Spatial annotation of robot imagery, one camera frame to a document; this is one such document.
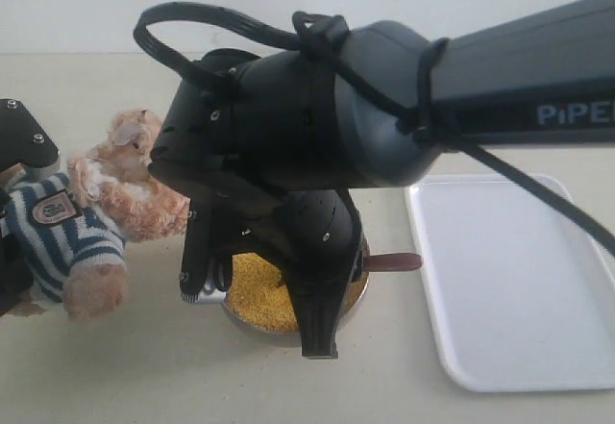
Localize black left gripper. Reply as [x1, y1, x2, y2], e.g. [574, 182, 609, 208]
[1, 235, 34, 315]

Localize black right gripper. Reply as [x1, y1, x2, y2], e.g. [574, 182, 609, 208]
[210, 188, 363, 360]

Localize plush teddy bear striped sweater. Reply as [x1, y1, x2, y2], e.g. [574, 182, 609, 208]
[1, 108, 189, 321]

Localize dark red wooden spoon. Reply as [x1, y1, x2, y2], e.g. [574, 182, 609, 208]
[362, 252, 423, 273]

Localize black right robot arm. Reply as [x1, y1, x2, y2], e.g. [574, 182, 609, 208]
[133, 0, 614, 359]

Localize metal bowl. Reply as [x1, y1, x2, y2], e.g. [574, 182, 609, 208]
[220, 236, 372, 336]

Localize yellow millet grains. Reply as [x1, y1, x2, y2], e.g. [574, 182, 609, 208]
[224, 252, 366, 334]

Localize white plastic tray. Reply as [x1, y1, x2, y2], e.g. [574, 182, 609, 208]
[405, 174, 614, 393]

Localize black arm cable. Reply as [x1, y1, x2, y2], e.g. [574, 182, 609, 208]
[133, 2, 615, 257]

